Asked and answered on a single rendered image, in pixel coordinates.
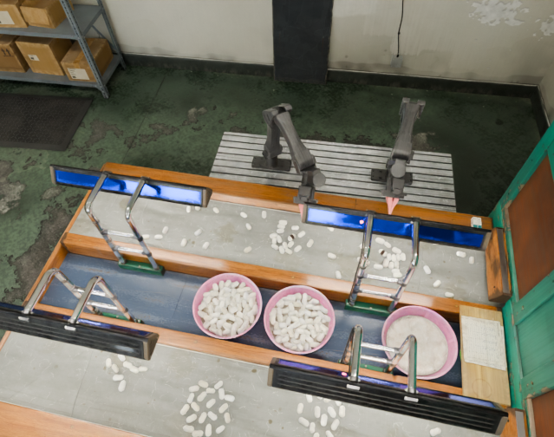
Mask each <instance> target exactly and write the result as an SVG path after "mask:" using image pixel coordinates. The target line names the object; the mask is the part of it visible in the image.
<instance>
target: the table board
mask: <svg viewBox="0 0 554 437"><path fill-rule="evenodd" d="M91 191H92V190H88V193H87V194H86V196H85V198H84V199H83V201H82V203H81V204H80V206H79V208H78V210H77V211H76V213H75V215H74V217H73V218H72V220H71V221H70V223H69V225H68V227H67V229H66V231H65V232H69V231H70V229H71V227H72V226H73V224H74V222H75V221H76V219H77V217H78V215H79V214H80V212H81V209H82V208H83V207H84V205H85V201H86V199H87V198H88V195H89V194H90V193H91ZM65 232H64V233H65ZM64 233H63V234H64ZM67 254H68V252H67V250H66V249H65V248H64V247H63V246H62V245H61V243H60V241H59V242H58V244H57V246H56V247H55V249H54V251H53V252H52V254H51V256H50V257H49V260H48V262H47V263H46V264H45V266H44V268H43V269H42V272H41V273H40V275H39V277H38V279H37V280H36V282H35V283H34V285H33V287H32V289H31V290H30V292H29V294H28V295H27V297H26V299H25V300H24V302H25V301H28V300H29V298H30V296H31V295H32V293H33V291H34V289H35V288H36V286H37V284H38V283H39V281H40V279H41V277H42V275H43V273H44V272H45V271H47V270H49V269H51V268H58V269H59V268H60V266H61V264H62V262H63V260H64V258H65V257H66V256H67ZM54 277H55V275H54V276H53V277H52V278H51V279H50V281H49V283H48V285H47V287H46V288H45V290H44V292H43V294H42V295H41V297H40V299H39V301H38V303H40V302H41V301H42V298H43V296H44V294H45V293H46V291H47V289H48V287H49V286H50V284H51V282H52V280H53V279H54ZM24 302H23V303H24ZM22 306H23V304H22ZM10 333H11V331H8V330H7V331H6V333H5V335H4V337H3V339H2V341H1V342H0V351H1V349H2V347H3V346H4V344H5V342H6V341H7V339H8V337H9V336H10Z"/></svg>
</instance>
